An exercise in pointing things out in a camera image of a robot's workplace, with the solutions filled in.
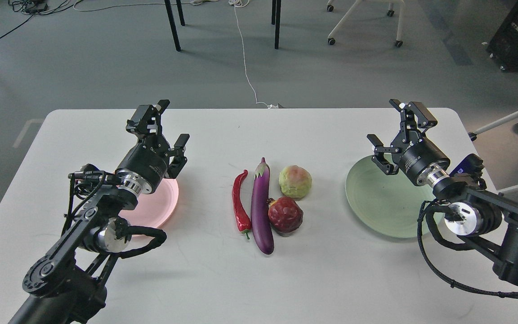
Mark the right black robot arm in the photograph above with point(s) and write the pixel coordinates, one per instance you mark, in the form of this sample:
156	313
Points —
463	215

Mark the green plate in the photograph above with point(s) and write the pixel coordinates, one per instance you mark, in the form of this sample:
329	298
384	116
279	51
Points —
387	204

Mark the red pomegranate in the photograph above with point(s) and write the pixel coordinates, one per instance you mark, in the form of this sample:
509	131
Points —
284	214

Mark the purple eggplant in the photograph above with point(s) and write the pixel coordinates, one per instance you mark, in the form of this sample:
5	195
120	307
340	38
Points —
261	226

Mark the green yellow fruit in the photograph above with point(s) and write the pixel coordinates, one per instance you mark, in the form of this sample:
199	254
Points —
295	182

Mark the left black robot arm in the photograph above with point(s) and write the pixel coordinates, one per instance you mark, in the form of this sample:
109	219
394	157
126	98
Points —
68	284

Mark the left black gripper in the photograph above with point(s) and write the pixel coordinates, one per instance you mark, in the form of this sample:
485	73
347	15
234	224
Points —
152	158

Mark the red chili pepper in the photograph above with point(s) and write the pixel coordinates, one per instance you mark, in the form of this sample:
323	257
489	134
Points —
243	221

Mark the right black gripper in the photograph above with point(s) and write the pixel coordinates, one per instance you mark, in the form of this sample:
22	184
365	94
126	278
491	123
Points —
422	162

